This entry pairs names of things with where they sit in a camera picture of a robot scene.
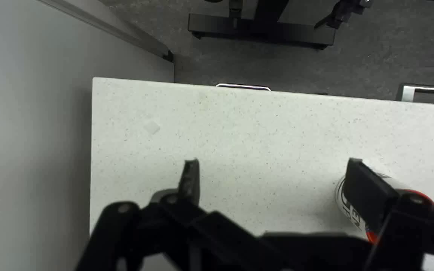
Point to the white mug with orange inside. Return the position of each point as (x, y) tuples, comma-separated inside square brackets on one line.
[(341, 194)]

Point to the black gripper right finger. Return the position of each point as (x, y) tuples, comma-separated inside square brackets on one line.
[(372, 192)]

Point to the black perforated work table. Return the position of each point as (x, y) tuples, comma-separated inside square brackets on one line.
[(256, 27)]

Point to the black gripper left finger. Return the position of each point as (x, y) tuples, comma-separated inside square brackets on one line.
[(190, 180)]

